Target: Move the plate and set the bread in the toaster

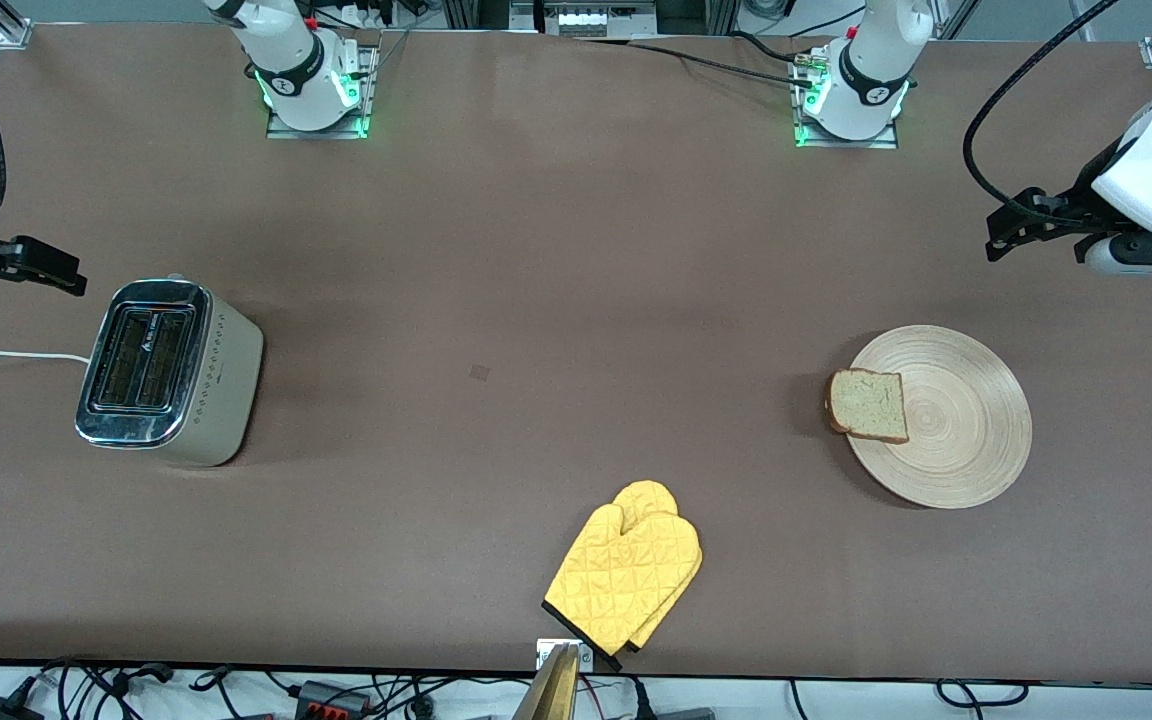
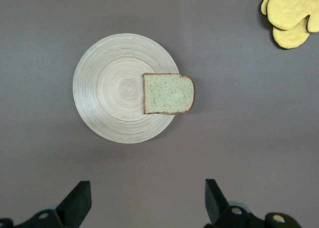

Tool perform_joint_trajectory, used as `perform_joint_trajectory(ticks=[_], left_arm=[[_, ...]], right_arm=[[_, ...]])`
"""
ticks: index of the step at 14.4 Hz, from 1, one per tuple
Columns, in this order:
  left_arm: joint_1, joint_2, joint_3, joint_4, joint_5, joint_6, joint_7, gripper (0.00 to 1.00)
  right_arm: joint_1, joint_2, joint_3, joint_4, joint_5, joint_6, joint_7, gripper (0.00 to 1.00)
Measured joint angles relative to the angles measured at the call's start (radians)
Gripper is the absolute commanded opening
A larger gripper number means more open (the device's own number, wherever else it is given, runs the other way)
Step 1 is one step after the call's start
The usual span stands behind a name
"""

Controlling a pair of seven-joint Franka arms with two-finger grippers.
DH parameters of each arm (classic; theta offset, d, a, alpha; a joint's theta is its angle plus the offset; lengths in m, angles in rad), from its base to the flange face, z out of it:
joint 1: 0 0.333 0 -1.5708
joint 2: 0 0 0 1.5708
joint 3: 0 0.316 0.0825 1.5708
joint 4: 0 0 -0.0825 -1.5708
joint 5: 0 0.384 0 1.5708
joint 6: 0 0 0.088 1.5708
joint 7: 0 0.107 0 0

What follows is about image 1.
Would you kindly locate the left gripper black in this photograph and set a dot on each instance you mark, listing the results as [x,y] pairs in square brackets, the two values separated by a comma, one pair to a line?
[1077,213]

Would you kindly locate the round wooden plate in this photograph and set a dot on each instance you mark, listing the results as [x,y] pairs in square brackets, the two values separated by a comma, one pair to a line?
[966,420]

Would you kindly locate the brown bread slice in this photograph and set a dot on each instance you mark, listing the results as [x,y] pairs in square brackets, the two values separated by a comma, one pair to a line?
[871,405]

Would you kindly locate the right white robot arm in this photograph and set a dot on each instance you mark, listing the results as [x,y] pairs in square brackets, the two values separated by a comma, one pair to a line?
[286,60]

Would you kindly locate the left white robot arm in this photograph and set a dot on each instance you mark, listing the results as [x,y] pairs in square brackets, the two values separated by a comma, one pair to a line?
[861,90]

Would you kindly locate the beige chrome two-slot toaster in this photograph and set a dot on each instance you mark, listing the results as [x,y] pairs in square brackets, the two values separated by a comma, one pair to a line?
[216,390]

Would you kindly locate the black power adapter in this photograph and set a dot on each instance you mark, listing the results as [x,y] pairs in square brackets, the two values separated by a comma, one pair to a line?
[1,711]

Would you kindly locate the yellow quilted oven mitt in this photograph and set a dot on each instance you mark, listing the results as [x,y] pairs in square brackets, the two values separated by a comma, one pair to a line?
[616,580]
[648,495]

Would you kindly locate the white power strip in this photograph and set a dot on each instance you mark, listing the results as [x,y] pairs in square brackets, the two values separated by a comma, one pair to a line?
[586,20]

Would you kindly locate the black red connector box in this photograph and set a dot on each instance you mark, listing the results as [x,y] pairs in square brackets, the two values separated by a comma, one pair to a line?
[331,700]

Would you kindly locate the brass coloured metal bar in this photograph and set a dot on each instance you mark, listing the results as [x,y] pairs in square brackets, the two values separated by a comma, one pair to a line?
[551,690]

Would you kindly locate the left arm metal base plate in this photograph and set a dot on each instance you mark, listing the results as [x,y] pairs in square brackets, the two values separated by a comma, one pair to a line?
[891,140]

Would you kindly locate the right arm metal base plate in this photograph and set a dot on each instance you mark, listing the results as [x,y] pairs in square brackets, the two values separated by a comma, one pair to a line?
[368,90]

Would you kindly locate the white metal bracket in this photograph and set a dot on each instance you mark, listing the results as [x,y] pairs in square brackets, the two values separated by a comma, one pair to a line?
[543,652]

